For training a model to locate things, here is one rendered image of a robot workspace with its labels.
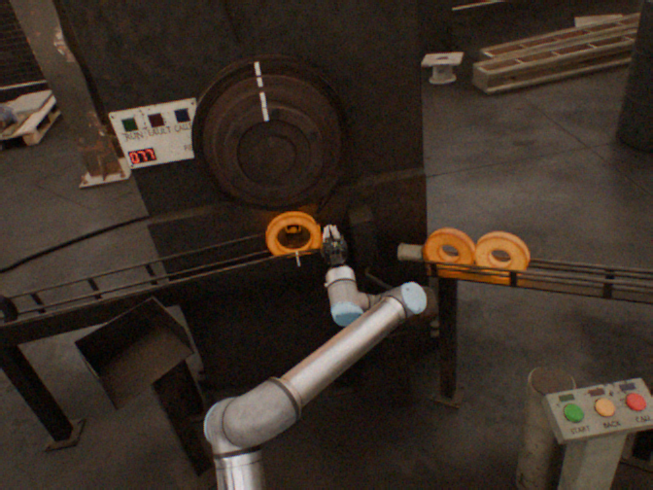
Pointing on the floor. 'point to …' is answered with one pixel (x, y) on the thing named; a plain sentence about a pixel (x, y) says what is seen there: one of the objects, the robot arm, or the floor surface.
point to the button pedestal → (596, 433)
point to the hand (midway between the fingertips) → (329, 229)
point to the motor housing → (397, 357)
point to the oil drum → (639, 87)
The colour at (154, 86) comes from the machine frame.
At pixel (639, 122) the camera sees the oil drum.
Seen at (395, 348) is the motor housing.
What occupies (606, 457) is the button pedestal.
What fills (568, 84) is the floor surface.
